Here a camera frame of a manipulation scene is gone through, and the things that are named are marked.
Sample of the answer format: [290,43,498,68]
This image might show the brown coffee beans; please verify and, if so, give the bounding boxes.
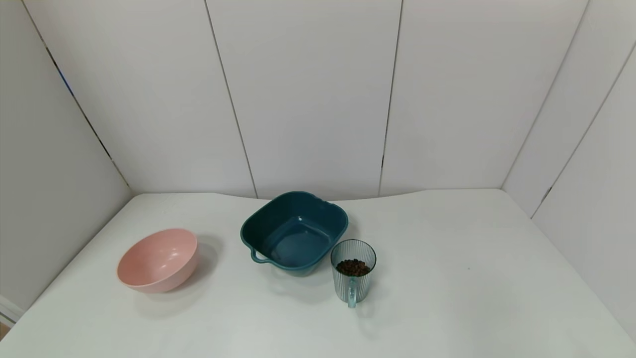
[336,259,371,277]

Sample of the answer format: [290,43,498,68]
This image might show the ribbed transparent blue cup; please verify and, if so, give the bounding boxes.
[330,239,377,309]

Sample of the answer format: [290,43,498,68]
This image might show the pink round bowl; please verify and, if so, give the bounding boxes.
[117,228,199,294]

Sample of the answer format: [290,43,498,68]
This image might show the dark teal square basin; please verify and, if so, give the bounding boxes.
[240,191,349,277]

